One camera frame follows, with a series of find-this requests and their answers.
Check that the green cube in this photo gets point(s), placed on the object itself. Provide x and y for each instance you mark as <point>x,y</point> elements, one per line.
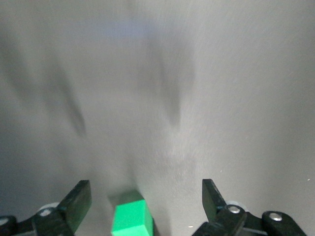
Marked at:
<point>130,216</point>

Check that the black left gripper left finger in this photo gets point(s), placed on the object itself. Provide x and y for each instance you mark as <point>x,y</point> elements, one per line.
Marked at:
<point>73,204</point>

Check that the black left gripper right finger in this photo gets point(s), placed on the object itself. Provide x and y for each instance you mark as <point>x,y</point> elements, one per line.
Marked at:
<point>216,209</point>

